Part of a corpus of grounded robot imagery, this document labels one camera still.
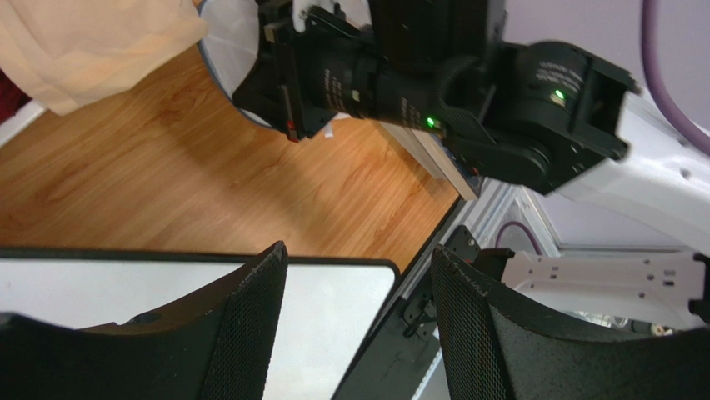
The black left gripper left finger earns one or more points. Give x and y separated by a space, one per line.
213 343

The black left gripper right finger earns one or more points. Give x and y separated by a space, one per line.
499 344

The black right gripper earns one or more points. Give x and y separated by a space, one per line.
282 86

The white mesh laundry bag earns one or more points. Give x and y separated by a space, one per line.
230 48

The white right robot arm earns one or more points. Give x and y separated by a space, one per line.
548 116

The beige bra in basket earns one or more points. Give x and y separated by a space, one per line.
68 54

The white plastic laundry basket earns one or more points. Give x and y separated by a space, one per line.
23 118

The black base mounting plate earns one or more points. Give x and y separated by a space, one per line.
397 355

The white whiteboard with red writing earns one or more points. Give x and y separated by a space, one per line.
328 309

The red garment in basket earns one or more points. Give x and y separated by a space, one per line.
12 98

